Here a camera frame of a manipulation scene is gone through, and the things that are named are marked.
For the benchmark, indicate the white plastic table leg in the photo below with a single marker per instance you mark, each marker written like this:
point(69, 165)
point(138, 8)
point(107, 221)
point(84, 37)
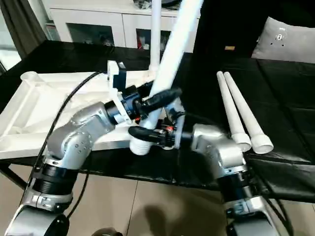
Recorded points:
point(174, 54)
point(155, 37)
point(246, 108)
point(232, 108)

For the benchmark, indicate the black furniture with gold label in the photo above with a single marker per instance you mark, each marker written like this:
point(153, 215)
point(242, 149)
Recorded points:
point(231, 24)

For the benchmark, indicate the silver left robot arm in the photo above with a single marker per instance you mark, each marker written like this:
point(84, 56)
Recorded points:
point(73, 137)

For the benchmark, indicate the white plastic table top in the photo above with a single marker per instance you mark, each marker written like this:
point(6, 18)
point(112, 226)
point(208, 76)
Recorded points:
point(37, 110)

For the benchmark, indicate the grey cushion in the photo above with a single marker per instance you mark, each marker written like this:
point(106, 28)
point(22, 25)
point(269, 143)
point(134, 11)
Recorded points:
point(285, 39)

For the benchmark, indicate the small white jar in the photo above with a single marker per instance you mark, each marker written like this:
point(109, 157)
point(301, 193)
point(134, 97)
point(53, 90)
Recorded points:
point(147, 46)

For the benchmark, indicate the grey-brown curtain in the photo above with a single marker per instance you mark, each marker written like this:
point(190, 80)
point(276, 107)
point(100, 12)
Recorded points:
point(22, 27)

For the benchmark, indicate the dark clutter pile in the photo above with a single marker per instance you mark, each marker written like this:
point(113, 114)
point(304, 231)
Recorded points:
point(144, 3)

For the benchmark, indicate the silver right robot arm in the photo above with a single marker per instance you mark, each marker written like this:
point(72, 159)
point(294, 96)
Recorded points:
point(221, 152)

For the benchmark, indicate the white sideboard with glass doors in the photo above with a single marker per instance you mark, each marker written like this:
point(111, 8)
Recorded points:
point(98, 17)

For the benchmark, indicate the black metal support rod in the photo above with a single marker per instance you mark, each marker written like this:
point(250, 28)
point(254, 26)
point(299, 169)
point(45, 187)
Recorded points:
point(12, 175)

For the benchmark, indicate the black work mat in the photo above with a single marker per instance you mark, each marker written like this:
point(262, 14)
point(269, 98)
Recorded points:
point(290, 103)

